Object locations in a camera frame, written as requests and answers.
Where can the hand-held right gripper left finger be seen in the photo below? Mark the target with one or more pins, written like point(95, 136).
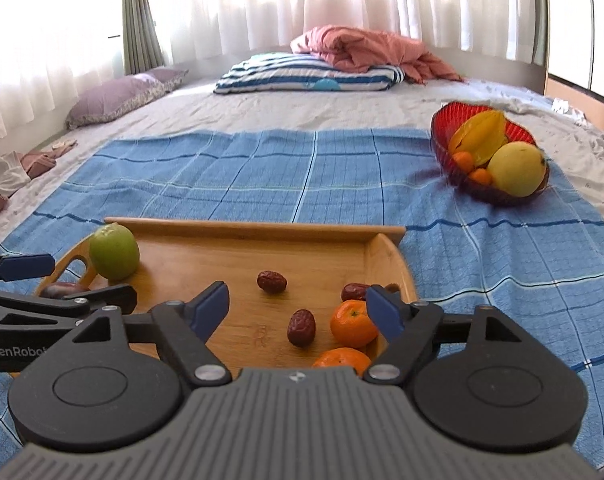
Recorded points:
point(209, 310)

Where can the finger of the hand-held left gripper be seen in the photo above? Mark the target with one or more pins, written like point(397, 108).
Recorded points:
point(27, 266)
point(32, 302)

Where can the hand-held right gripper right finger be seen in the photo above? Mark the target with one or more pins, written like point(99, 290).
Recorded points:
point(384, 315)

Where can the tangerine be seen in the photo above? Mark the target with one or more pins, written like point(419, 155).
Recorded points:
point(352, 325)
point(339, 358)

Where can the red date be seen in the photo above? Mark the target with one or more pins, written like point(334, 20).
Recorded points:
point(272, 281)
point(354, 291)
point(301, 327)

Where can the wooden tray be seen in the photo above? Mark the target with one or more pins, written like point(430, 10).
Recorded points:
point(207, 260)

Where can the green apple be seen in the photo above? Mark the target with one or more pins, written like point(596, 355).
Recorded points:
point(114, 252)

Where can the pink garment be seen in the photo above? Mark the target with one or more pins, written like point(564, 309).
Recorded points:
point(39, 162)

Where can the small beige item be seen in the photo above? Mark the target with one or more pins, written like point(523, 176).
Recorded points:
point(64, 145)

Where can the blue checked blanket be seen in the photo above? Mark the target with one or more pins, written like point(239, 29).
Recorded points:
point(282, 175)

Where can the small orange fruit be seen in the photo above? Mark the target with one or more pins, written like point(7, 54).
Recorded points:
point(480, 176)
point(463, 161)

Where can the purple pillow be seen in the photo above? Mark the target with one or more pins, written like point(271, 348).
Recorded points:
point(117, 97)

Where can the red glass bowl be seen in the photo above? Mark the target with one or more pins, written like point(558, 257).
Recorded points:
point(441, 127)

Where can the yellow pear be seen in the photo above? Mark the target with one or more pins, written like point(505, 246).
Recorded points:
point(517, 170)

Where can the yellow starfruit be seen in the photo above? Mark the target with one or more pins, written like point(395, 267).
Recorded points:
point(479, 135)

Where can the blue striped pillow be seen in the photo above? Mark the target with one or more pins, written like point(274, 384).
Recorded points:
point(282, 72)

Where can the pink quilt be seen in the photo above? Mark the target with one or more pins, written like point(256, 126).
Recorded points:
point(362, 47)

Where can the green curtain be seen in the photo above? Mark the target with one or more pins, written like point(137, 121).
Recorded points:
point(541, 10)
point(139, 20)

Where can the white patterned cloth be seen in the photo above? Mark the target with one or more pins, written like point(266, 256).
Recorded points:
point(569, 110)

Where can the white sheer curtain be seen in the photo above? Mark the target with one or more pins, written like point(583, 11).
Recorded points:
point(282, 0)

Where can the white wardrobe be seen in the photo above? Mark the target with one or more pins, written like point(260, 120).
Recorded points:
point(582, 20)

